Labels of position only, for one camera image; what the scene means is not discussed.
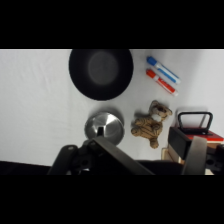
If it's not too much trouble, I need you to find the small steel pot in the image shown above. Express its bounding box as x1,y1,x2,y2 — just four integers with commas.
84,111,126,147

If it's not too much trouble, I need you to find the light wooden block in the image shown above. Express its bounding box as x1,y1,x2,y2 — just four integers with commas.
161,141,224,176

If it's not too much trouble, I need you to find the black bowl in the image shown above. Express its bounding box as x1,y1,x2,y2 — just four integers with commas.
68,49,135,102

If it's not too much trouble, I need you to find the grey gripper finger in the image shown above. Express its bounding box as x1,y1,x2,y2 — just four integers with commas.
167,127,208,176

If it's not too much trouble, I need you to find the brown teddy bear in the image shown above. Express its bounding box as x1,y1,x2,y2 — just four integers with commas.
130,99,174,150

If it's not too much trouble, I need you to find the red and black box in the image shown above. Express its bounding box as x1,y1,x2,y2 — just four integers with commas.
174,111,224,145

